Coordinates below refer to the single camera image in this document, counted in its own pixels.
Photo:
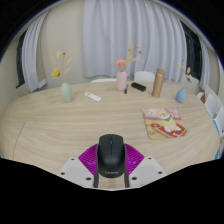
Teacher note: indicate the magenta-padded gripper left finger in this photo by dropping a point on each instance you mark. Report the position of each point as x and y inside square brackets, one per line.
[76, 170]

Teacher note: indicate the orange and yellow dried flowers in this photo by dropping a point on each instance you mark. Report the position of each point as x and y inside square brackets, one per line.
[121, 63]

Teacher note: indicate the blue vase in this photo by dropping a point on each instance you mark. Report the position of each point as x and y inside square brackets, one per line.
[180, 95]

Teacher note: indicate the white remote control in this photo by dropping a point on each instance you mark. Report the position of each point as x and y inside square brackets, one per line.
[92, 96]

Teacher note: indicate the dark window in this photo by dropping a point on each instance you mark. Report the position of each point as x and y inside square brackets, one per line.
[20, 63]
[191, 53]

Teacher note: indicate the dark blue pen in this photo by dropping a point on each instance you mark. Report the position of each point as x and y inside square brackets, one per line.
[126, 89]

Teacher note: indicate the white and blue chairs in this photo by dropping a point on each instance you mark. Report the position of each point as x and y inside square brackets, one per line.
[213, 106]

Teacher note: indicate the narrow white curtain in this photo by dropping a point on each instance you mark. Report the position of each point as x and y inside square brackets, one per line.
[204, 66]
[33, 56]

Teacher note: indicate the black computer mouse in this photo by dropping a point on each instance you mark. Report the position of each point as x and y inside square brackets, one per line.
[111, 156]

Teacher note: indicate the wide white curtain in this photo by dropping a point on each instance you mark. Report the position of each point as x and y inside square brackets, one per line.
[106, 33]

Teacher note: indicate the small beige dried flowers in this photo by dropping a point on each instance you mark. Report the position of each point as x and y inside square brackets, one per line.
[188, 70]

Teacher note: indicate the pink vase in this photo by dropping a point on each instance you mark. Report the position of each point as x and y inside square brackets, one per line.
[121, 81]

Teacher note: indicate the pale green vase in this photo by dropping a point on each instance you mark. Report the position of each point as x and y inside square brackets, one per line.
[66, 93]

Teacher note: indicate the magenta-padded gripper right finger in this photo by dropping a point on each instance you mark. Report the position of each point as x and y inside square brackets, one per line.
[146, 170]

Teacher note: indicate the black rectangular box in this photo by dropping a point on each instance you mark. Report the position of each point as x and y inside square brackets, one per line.
[138, 86]

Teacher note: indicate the cartoon print mouse pad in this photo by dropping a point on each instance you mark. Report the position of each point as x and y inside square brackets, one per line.
[165, 123]

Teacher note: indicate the tan drink bottle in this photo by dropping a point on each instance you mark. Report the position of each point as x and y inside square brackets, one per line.
[158, 83]

